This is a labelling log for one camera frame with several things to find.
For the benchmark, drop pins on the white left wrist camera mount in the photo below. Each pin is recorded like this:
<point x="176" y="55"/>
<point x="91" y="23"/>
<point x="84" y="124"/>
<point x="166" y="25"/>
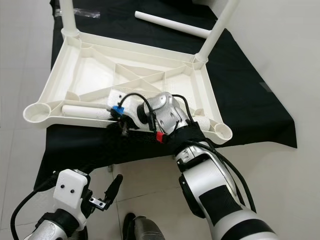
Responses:
<point x="72" y="187"/>

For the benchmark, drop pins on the black tablecloth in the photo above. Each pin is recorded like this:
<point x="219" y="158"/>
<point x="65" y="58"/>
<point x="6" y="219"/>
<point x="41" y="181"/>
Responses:
<point x="245" y="90"/>

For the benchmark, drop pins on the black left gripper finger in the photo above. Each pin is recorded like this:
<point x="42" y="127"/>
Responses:
<point x="114" y="187"/>

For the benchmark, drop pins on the white plastic table top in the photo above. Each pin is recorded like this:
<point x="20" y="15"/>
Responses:
<point x="105" y="70"/>

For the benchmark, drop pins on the grey robot left foot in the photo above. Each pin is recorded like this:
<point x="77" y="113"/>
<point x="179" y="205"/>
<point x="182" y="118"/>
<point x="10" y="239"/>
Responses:
<point x="147" y="230"/>

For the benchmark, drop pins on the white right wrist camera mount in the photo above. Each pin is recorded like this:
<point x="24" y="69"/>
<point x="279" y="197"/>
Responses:
<point x="116" y="97"/>

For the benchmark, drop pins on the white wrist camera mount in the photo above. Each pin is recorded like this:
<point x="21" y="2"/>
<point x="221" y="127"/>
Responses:
<point x="116" y="97"/>
<point x="72" y="187"/>

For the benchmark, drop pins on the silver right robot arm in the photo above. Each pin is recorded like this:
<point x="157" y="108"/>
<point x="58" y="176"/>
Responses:
<point x="220" y="195"/>

